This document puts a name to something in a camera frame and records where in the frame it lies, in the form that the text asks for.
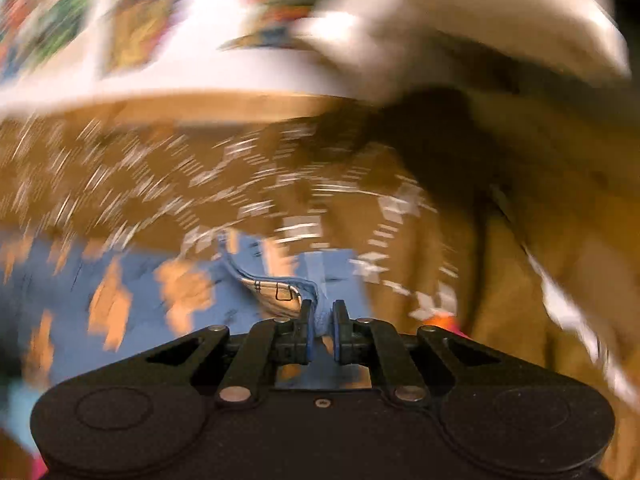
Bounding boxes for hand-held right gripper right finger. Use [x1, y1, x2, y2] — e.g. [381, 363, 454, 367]
[331, 299, 501, 406]

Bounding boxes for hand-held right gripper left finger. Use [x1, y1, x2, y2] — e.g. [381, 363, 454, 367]
[145, 300, 316, 407]

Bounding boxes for blue pants with orange print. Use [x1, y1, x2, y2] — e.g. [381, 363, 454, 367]
[0, 227, 386, 393]

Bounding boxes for brown printed blanket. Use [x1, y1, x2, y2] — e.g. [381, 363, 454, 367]
[0, 90, 640, 480]

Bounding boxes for white cloth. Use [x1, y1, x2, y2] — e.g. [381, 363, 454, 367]
[292, 0, 632, 111]

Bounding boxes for wooden bed frame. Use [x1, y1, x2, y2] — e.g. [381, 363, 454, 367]
[0, 92, 361, 128]

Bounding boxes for wall poster with wavy stripes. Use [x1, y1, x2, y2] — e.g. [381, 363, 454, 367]
[102, 0, 306, 73]

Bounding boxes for wall poster with blonde figure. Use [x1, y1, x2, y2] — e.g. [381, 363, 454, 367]
[0, 0, 103, 78]

